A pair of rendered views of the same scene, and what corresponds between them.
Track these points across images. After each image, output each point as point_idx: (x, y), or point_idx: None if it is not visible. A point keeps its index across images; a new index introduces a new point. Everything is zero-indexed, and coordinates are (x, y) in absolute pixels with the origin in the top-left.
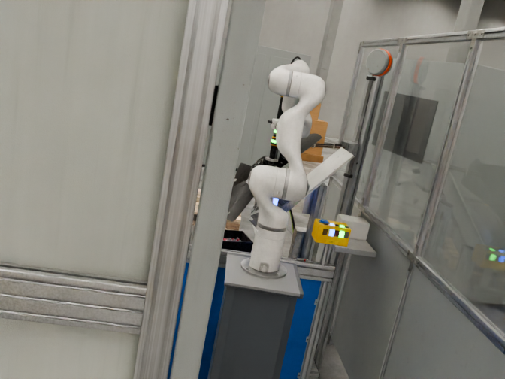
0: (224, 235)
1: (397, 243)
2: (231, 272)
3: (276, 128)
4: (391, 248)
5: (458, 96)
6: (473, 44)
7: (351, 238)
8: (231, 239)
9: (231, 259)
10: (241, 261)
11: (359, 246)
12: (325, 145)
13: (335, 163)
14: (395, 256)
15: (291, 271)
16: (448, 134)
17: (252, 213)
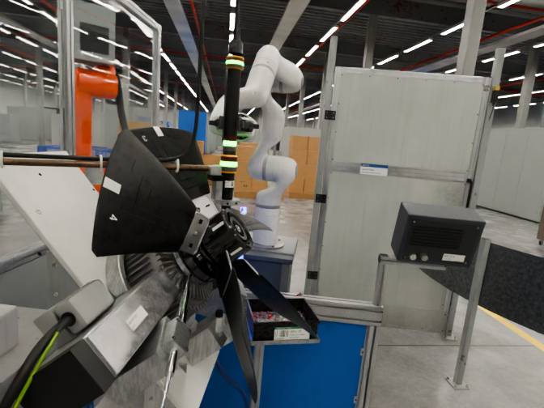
0: (284, 329)
1: (30, 255)
2: (291, 242)
3: (256, 130)
4: (23, 272)
5: (71, 34)
6: None
7: None
8: (274, 320)
9: (290, 250)
10: (282, 248)
11: (19, 319)
12: (42, 159)
13: (69, 184)
14: (37, 269)
15: None
16: (72, 82)
17: (244, 291)
